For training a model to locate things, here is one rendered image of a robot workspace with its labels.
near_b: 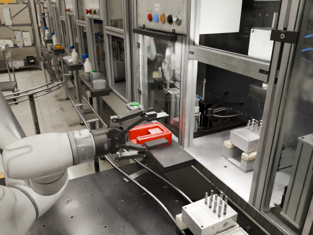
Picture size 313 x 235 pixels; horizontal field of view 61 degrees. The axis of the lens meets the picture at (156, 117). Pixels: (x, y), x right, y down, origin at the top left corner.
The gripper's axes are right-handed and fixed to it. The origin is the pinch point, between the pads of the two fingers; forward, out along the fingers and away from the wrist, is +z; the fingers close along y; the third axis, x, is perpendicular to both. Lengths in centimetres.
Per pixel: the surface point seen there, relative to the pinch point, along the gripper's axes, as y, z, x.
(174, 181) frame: -65, 38, 52
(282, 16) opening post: 32.3, 21.4, -19.7
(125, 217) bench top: -44.4, -6.9, 15.5
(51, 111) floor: -112, -9, 337
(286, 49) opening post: 25.2, 21.4, -22.2
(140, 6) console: 34, 20, 59
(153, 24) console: 27, 20, 46
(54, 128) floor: -112, -12, 273
